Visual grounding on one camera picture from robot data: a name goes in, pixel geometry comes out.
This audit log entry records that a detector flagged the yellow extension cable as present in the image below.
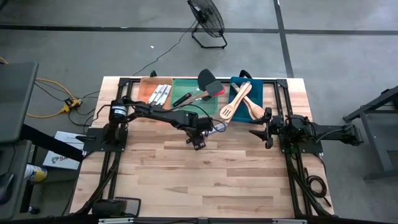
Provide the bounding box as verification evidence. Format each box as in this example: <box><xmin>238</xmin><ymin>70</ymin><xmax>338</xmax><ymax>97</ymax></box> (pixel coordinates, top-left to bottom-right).
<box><xmin>0</xmin><ymin>55</ymin><xmax>82</xmax><ymax>119</ymax></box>

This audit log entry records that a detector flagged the wooden spork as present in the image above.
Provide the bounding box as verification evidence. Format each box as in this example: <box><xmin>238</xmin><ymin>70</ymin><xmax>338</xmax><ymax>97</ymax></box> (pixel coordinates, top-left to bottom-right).
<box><xmin>231</xmin><ymin>82</ymin><xmax>264</xmax><ymax>118</ymax></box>

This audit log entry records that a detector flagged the slotted wooden spatula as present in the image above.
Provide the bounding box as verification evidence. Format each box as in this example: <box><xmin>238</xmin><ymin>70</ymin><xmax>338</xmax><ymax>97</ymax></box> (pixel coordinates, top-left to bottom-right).
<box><xmin>219</xmin><ymin>81</ymin><xmax>246</xmax><ymax>121</ymax></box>

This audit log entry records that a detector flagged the orange plastic bin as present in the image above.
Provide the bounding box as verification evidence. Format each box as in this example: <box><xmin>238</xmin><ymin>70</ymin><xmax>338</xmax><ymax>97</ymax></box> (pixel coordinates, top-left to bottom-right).
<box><xmin>137</xmin><ymin>77</ymin><xmax>174</xmax><ymax>110</ymax></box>

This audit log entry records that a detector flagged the green plastic bin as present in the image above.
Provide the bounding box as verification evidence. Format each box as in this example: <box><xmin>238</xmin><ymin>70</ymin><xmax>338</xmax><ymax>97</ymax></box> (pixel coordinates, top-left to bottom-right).
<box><xmin>170</xmin><ymin>78</ymin><xmax>219</xmax><ymax>118</ymax></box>

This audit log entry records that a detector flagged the dark grey turner spatula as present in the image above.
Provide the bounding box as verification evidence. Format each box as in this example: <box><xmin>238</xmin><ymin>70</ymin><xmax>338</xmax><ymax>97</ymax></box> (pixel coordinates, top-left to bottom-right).
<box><xmin>186</xmin><ymin>80</ymin><xmax>225</xmax><ymax>105</ymax></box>

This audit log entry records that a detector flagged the yellow and white canister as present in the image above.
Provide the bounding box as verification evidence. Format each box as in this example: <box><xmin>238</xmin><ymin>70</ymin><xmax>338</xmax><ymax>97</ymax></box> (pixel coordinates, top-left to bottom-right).
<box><xmin>24</xmin><ymin>164</ymin><xmax>49</xmax><ymax>183</ymax></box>

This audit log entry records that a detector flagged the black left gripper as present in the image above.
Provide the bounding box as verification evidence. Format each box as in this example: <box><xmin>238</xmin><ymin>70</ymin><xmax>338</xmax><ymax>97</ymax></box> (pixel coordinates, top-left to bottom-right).
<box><xmin>185</xmin><ymin>117</ymin><xmax>215</xmax><ymax>151</ymax></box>

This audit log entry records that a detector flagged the black floor fan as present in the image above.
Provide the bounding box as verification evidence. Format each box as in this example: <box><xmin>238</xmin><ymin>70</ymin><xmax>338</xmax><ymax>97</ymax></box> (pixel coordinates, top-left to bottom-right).
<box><xmin>186</xmin><ymin>0</ymin><xmax>228</xmax><ymax>50</ymax></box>

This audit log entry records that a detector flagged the grey cabinet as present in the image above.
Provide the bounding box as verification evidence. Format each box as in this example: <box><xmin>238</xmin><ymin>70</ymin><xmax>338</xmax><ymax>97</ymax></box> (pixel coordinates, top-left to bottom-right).
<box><xmin>0</xmin><ymin>139</ymin><xmax>34</xmax><ymax>220</ymax></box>

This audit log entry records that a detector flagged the grey desk top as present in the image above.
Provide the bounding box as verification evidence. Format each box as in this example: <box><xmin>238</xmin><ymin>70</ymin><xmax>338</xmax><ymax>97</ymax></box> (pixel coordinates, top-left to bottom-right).
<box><xmin>0</xmin><ymin>61</ymin><xmax>40</xmax><ymax>144</ymax></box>

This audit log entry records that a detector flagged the coiled black cable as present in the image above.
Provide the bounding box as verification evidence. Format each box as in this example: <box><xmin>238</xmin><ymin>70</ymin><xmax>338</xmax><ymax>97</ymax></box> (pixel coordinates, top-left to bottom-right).
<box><xmin>303</xmin><ymin>167</ymin><xmax>333</xmax><ymax>208</ymax></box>

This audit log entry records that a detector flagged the wooden spoon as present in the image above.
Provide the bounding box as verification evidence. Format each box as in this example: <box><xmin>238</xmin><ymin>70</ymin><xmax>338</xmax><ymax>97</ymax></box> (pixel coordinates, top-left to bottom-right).
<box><xmin>241</xmin><ymin>93</ymin><xmax>266</xmax><ymax>121</ymax></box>

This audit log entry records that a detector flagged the black power plug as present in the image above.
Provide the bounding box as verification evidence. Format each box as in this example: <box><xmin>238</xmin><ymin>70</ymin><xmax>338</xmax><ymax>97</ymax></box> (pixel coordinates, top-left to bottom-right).
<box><xmin>63</xmin><ymin>97</ymin><xmax>82</xmax><ymax>108</ymax></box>

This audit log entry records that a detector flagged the black support beam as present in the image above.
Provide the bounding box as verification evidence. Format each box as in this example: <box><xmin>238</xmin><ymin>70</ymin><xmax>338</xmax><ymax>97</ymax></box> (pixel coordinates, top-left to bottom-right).
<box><xmin>19</xmin><ymin>123</ymin><xmax>85</xmax><ymax>162</ymax></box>

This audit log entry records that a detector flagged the white cardboard box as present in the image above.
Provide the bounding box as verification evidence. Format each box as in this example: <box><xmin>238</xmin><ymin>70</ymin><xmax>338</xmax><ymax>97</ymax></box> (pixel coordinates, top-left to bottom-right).
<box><xmin>42</xmin><ymin>130</ymin><xmax>86</xmax><ymax>171</ymax></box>

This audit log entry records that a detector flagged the black fan power cable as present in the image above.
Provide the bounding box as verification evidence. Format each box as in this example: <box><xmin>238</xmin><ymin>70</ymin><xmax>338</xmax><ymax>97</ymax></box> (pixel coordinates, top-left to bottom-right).
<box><xmin>132</xmin><ymin>20</ymin><xmax>198</xmax><ymax>77</ymax></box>

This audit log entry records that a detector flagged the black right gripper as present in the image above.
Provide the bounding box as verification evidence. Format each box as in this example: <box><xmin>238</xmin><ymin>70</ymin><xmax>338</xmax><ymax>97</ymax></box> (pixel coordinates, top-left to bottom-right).
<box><xmin>248</xmin><ymin>107</ymin><xmax>285</xmax><ymax>150</ymax></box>

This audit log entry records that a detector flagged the black-handled white-blade knife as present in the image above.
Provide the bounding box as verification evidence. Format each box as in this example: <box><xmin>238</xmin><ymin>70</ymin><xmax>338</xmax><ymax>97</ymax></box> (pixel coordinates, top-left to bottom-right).
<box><xmin>151</xmin><ymin>84</ymin><xmax>166</xmax><ymax>105</ymax></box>
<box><xmin>212</xmin><ymin>122</ymin><xmax>228</xmax><ymax>134</ymax></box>
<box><xmin>159</xmin><ymin>85</ymin><xmax>173</xmax><ymax>106</ymax></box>
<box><xmin>155</xmin><ymin>85</ymin><xmax>170</xmax><ymax>106</ymax></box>

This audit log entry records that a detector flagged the black knife handle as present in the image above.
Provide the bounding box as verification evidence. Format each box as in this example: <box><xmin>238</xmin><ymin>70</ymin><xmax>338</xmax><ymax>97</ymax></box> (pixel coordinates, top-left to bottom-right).
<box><xmin>147</xmin><ymin>84</ymin><xmax>162</xmax><ymax>105</ymax></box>

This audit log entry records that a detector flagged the black metal stand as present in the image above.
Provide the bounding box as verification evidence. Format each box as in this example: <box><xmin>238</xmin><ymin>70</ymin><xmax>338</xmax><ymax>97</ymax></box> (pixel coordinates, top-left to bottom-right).
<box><xmin>343</xmin><ymin>84</ymin><xmax>398</xmax><ymax>181</ymax></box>

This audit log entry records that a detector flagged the black turner red-black handle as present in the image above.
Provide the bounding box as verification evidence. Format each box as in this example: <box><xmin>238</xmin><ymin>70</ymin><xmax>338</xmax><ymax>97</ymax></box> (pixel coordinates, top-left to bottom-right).
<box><xmin>172</xmin><ymin>68</ymin><xmax>218</xmax><ymax>109</ymax></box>

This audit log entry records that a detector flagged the blue plastic bin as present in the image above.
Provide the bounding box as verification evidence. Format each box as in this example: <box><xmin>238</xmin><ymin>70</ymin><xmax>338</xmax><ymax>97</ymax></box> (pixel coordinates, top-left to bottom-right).
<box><xmin>228</xmin><ymin>77</ymin><xmax>265</xmax><ymax>123</ymax></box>

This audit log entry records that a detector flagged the red silicone spatula wooden handle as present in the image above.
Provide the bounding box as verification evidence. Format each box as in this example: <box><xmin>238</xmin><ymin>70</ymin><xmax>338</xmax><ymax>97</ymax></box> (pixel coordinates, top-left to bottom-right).
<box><xmin>172</xmin><ymin>86</ymin><xmax>227</xmax><ymax>111</ymax></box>

